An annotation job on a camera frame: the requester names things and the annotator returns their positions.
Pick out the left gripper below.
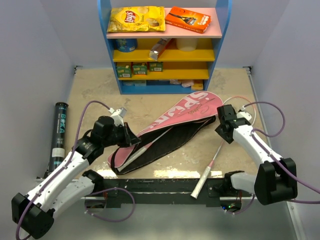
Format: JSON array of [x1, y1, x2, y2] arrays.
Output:
[[102, 121, 141, 148]]

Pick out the pink racket bag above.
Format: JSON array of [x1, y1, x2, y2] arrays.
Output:
[[107, 91, 223, 175]]

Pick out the black shuttlecock tube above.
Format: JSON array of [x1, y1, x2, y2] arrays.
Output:
[[48, 102, 69, 174]]

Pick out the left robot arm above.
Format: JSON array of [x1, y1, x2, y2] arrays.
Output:
[[11, 116, 141, 239]]

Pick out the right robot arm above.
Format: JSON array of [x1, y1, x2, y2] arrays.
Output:
[[215, 104, 298, 206]]

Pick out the yellow soap packet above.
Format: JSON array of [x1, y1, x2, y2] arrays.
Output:
[[191, 82, 204, 91]]

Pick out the pink soap packet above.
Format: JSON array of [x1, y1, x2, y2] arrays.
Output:
[[181, 79, 194, 88]]

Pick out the green box left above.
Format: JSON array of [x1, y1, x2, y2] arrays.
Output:
[[116, 62, 132, 78]]

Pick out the green box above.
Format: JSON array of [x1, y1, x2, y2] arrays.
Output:
[[148, 62, 164, 72], [116, 62, 132, 78], [132, 62, 148, 75]]

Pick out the green box middle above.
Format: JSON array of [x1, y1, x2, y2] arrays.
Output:
[[132, 62, 148, 75]]

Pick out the green box right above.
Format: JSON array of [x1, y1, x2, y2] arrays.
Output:
[[148, 62, 164, 72]]

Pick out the blue shelf unit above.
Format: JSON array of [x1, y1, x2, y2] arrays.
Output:
[[97, 0, 232, 94]]

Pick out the silver orange carton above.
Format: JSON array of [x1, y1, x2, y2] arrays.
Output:
[[148, 38, 173, 61]]

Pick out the blue round can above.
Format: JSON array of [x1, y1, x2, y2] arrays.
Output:
[[115, 38, 138, 53]]

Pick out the white cup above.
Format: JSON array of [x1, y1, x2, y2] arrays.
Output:
[[175, 38, 198, 52]]

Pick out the yellow Lays chips bag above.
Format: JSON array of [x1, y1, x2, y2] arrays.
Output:
[[107, 6, 166, 33]]

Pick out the orange razor box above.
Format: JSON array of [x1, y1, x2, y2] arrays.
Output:
[[164, 6, 211, 34]]

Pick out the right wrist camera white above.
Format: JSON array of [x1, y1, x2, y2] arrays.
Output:
[[236, 109, 252, 124]]

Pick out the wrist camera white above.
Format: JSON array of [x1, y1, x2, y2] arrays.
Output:
[[108, 107, 127, 126], [236, 109, 252, 124]]

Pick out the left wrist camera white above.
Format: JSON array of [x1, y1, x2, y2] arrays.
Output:
[[108, 107, 127, 126]]

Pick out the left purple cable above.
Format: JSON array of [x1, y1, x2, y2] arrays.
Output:
[[15, 100, 113, 240]]

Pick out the purple cable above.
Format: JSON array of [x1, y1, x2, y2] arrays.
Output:
[[15, 100, 113, 240], [243, 101, 320, 205]]

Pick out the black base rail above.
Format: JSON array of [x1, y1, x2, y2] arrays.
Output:
[[83, 177, 243, 209]]

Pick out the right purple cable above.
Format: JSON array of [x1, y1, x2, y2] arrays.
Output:
[[243, 101, 320, 205]]

